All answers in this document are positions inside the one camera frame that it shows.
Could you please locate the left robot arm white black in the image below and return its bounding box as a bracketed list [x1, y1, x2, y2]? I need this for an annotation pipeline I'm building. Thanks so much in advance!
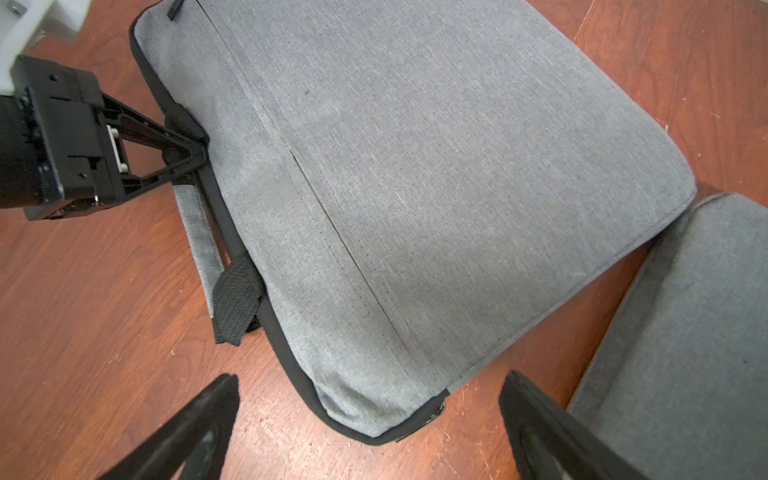
[1, 1, 208, 221]

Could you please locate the grey zippered laptop bag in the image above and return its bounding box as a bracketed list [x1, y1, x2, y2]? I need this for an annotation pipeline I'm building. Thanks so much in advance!
[130, 1, 696, 445]

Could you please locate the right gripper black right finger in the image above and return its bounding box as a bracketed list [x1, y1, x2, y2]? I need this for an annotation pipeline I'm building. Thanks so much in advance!
[499, 371, 645, 479]

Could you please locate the grey laptop sleeve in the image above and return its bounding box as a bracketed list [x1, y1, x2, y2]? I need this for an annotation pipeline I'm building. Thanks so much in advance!
[568, 193, 767, 479]

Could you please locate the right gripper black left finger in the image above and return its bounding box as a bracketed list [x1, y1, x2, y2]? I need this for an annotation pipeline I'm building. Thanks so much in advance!
[101, 374, 240, 479]

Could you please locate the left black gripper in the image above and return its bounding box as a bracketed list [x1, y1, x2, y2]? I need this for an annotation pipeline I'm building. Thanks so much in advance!
[1, 56, 209, 220]

